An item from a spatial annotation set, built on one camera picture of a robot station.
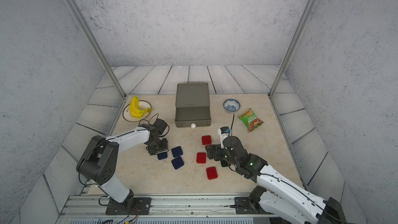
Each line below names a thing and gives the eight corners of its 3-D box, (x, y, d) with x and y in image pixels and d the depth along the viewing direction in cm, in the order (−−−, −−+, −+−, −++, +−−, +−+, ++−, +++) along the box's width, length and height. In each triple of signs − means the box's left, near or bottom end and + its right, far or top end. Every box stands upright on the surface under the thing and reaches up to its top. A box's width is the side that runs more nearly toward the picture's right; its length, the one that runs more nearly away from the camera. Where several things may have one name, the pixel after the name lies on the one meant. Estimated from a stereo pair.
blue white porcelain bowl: (229, 115, 110) (229, 111, 107) (221, 105, 116) (221, 101, 113) (241, 109, 113) (242, 105, 110) (233, 100, 119) (233, 96, 116)
